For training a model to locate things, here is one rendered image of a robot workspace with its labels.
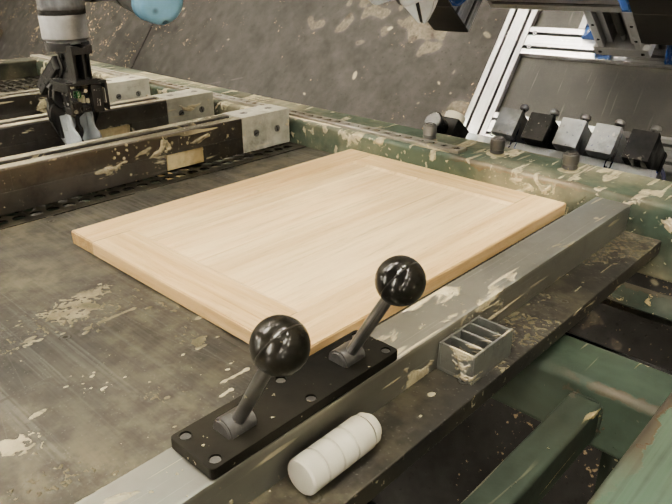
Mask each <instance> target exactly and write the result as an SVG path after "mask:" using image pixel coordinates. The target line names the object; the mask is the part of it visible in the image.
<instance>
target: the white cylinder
mask: <svg viewBox="0 0 672 504"><path fill-rule="evenodd" d="M381 434H382V428H381V425H380V423H379V421H378V420H377V419H376V418H375V417H374V416H373V415H371V414H369V413H364V412H360V413H358V414H357V415H354V416H352V417H350V418H349V419H347V420H346V421H344V422H343V423H342V424H340V425H339V426H337V427H336V428H335V429H333V430H332V431H330V432H329V433H327V434H326V435H325V436H323V437H322V438H320V439H319V440H317V441H316V442H315V443H313V444H312V445H310V446H309V447H308V448H306V449H305V450H303V451H302V452H300V453H299V454H298V455H296V456H295V457H293V458H292V459H291V460H290V461H289V463H288V474H289V477H290V479H291V481H292V483H293V485H294V486H295V487H296V488H297V489H298V490H299V491H300V492H301V493H303V494H305V495H310V496H311V495H314V494H315V493H317V492H318V491H319V490H320V489H322V488H323V487H324V486H326V485H327V484H328V483H329V482H331V481H332V480H333V479H335V478H336V477H337V476H338V475H340V474H341V473H342V472H343V471H345V470H346V469H347V468H349V467H350V466H351V465H352V464H354V463H355V462H356V461H357V460H359V459H360V458H361V457H363V456H364V455H365V454H367V453H368V452H369V451H370V450H372V449H373V448H374V447H375V445H376V444H377V443H379V441H380V440H381Z"/></svg>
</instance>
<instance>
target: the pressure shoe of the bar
mask: <svg viewBox="0 0 672 504"><path fill-rule="evenodd" d="M166 161H167V171H170V170H174V169H178V168H182V167H186V166H190V165H194V164H197V163H201V162H204V156H203V147H200V148H196V149H192V150H187V151H183V152H179V153H175V154H171V155H166Z"/></svg>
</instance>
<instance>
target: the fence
mask: <svg viewBox="0 0 672 504"><path fill-rule="evenodd" d="M630 207H631V205H629V204H625V203H621V202H617V201H612V200H608V199H604V198H600V197H595V198H594V199H592V200H590V201H589V202H587V203H585V204H584V205H582V206H580V207H578V208H577V209H575V210H573V211H572V212H570V213H568V214H567V215H565V216H563V217H561V218H560V219H558V220H556V221H555V222H553V223H551V224H550V225H548V226H546V227H544V228H543V229H541V230H539V231H538V232H536V233H534V234H533V235H531V236H529V237H528V238H526V239H524V240H522V241H521V242H519V243H517V244H516V245H514V246H512V247H511V248H509V249H507V250H505V251H504V252H502V253H500V254H499V255H497V256H495V257H494V258H492V259H490V260H488V261H487V262H485V263H483V264H482V265H480V266H478V267H477V268H475V269H473V270H471V271H470V272H468V273H466V274H465V275H463V276H461V277H460V278H458V279H456V280H454V281H453V282H451V283H449V284H448V285H446V286H444V287H443V288H441V289H439V290H438V291H436V292H434V293H432V294H431V295H429V296H427V297H426V298H424V299H422V300H421V301H419V302H417V303H415V304H414V305H412V306H410V307H409V308H407V309H405V310H404V311H402V312H400V313H398V314H397V315H395V316H393V317H392V318H390V319H388V320H387V321H385V322H383V323H381V324H380V325H378V326H376V327H375V329H374V330H373V331H372V333H371V334H370V336H371V337H373V338H375V339H378V340H380V341H382V342H384V343H386V344H388V345H390V346H392V347H394V348H396V349H397V359H396V360H395V361H394V362H392V363H391V364H389V365H388V366H386V367H385V368H383V369H382V370H380V371H379V372H377V373H376V374H374V375H373V376H371V377H370V378H368V379H367V380H365V381H364V382H362V383H361V384H359V385H358V386H356V387H355V388H353V389H352V390H350V391H349V392H347V393H346V394H344V395H343V396H341V397H340V398H338V399H337V400H335V401H333V402H332V403H330V404H329V405H327V406H326V407H324V408H323V409H321V410H320V411H318V412H317V413H315V414H314V415H312V416H311V417H309V418H308V419H306V420H305V421H303V422H302V423H300V424H299V425H297V426H296V427H294V428H293V429H291V430H290V431H288V432H287V433H285V434H284V435H282V436H281V437H279V438H278V439H276V440H275V441H273V442H272V443H270V444H269V445H267V446H266V447H264V448H263V449H261V450H260V451H258V452H257V453H255V454H254V455H252V456H251V457H249V458H248V459H246V460H245V461H243V462H242V463H240V464H239V465H237V466H235V467H234V468H232V469H231V470H229V471H228V472H226V473H225V474H223V475H222V476H220V477H219V478H217V479H215V480H211V479H209V478H208V477H207V476H206V475H204V474H203V473H202V472H201V471H199V470H198V469H197V468H196V467H195V466H193V465H192V464H191V463H190V462H188V461H187V460H186V459H185V458H184V457H182V456H181V455H180V454H179V453H177V452H176V451H175V450H174V449H173V448H172V447H171V448H169V449H167V450H166V451H164V452H162V453H161V454H159V455H157V456H156V457H154V458H152V459H150V460H149V461H147V462H145V463H144V464H142V465H140V466H139V467H137V468H135V469H134V470H132V471H130V472H128V473H127V474H125V475H123V476H122V477H120V478H118V479H117V480H115V481H113V482H111V483H110V484H108V485H106V486H105V487H103V488H101V489H100V490H98V491H96V492H94V493H93V494H91V495H89V496H88V497H86V498H84V499H83V500H81V501H79V502H77V503H76V504H248V503H250V502H251V501H252V500H254V499H255V498H257V497H258V496H259V495H261V494H262V493H264V492H265V491H266V490H268V489H269V488H270V487H272V486H273V485H275V484H276V483H277V482H279V481H280V480H281V479H283V478H284V477H286V476H287V475H288V463H289V461H290V460H291V459H292V458H293V457H295V456H296V455H298V454H299V453H300V452H302V451H303V450H305V449H306V448H308V447H309V446H310V445H312V444H313V443H315V442H316V441H317V440H319V439H320V438H322V437H323V436H325V435H326V434H327V433H329V432H330V431H332V430H333V429H335V428H336V427H337V426H339V425H340V424H342V423H343V422H344V421H346V420H347V419H349V418H350V417H352V416H354V415H357V414H358V413H360V412H364V413H369V414H373V413H374V412H375V411H377V410H378V409H380V408H381V407H382V406H384V405H385V404H387V403H388V402H389V401H391V400H392V399H393V398H395V397H396V396H398V395H399V394H400V393H402V392H403V391H404V390H406V389H407V388H409V387H410V386H411V385H413V384H414V383H416V382H417V381H418V380H420V379H421V378H422V377H424V376H425V375H427V374H428V373H429V372H431V371H432V370H434V369H435V368H436V367H437V359H438V349H439V342H440V341H442V340H443V339H445V338H446V337H448V336H449V335H451V334H452V333H454V332H455V331H457V330H458V329H459V328H461V327H462V326H464V325H465V324H467V323H468V322H470V321H471V320H473V319H474V318H476V317H477V316H478V315H480V316H481V317H483V318H485V319H488V320H490V321H493V322H495V323H498V322H500V321H501V320H503V319H504V318H505V317H507V316H508V315H510V314H511V313H512V312H514V311H515V310H516V309H518V308H519V307H521V306H522V305H523V304H525V303H526V302H527V301H529V300H530V299H532V298H533V297H534V296H536V295H537V294H539V293H540V292H541V291H543V290H544V289H545V288H547V287H548V286H550V285H551V284H552V283H554V282H555V281H557V280H558V279H559V278H561V277H562V276H563V275H565V274H566V273H568V272H569V271H570V270H572V269H573V268H574V267H576V266H577V265H579V264H580V263H581V262H583V261H584V260H586V259H587V258H588V257H590V256H591V255H592V254H594V253H595V252H597V251H598V250H599V249H601V248H602V247H604V246H605V245H606V244H608V243H609V242H610V241H612V240H613V239H615V238H616V237H617V236H619V235H620V234H621V233H623V232H624V231H625V230H626V226H627V221H628V216H629V212H630Z"/></svg>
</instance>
